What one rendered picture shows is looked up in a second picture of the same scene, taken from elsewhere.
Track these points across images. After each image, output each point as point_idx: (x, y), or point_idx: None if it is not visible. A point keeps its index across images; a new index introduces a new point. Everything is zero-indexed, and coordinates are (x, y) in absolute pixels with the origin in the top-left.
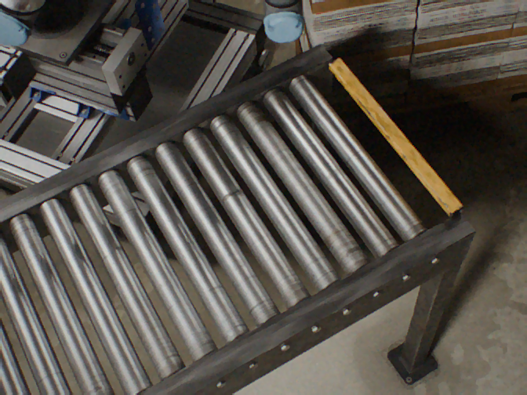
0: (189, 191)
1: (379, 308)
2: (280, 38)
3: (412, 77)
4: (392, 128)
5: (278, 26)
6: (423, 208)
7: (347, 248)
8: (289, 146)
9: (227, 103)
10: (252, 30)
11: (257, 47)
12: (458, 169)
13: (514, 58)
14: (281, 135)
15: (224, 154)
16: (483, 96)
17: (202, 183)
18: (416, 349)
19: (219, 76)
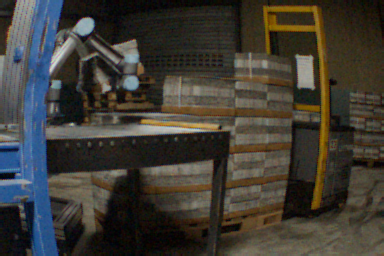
0: (107, 127)
1: (204, 160)
2: (131, 86)
3: (157, 210)
4: (179, 122)
5: (131, 80)
6: (183, 255)
7: (183, 130)
8: (108, 245)
9: (107, 124)
10: (78, 203)
11: (81, 212)
12: (191, 249)
13: (199, 205)
14: (103, 243)
15: (81, 244)
16: (190, 228)
17: (76, 248)
18: (213, 251)
19: (72, 208)
